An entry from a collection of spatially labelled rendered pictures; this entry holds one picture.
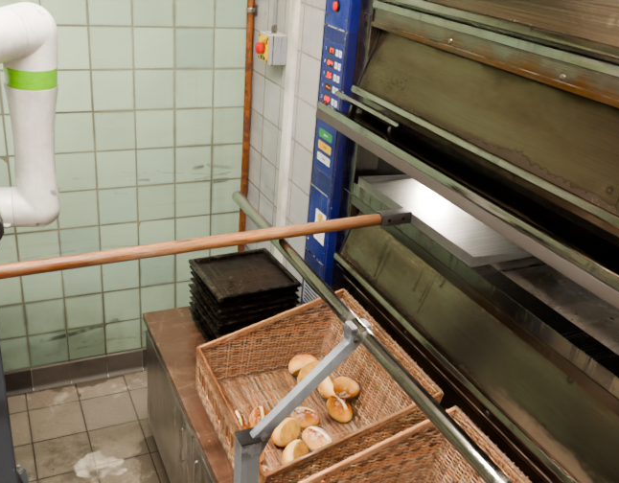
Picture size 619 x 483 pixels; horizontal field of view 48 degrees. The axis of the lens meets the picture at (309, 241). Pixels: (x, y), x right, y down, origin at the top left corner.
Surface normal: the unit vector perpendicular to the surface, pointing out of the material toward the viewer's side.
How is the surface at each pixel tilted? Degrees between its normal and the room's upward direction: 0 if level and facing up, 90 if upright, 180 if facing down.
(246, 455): 90
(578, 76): 90
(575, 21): 70
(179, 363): 0
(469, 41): 90
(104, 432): 0
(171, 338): 0
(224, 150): 90
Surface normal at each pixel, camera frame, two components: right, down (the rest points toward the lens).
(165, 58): 0.42, 0.42
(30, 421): 0.08, -0.90
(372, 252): -0.83, -0.20
